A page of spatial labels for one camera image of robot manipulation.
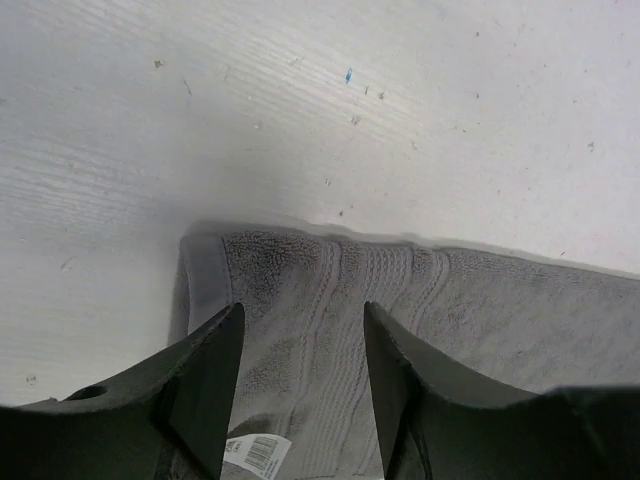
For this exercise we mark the grey towel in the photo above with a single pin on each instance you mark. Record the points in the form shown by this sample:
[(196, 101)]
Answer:
[(303, 373)]

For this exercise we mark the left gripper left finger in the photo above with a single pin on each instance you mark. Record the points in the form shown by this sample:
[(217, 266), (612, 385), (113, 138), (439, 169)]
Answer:
[(166, 417)]

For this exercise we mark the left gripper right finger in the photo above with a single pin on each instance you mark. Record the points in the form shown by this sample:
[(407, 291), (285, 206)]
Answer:
[(438, 419)]

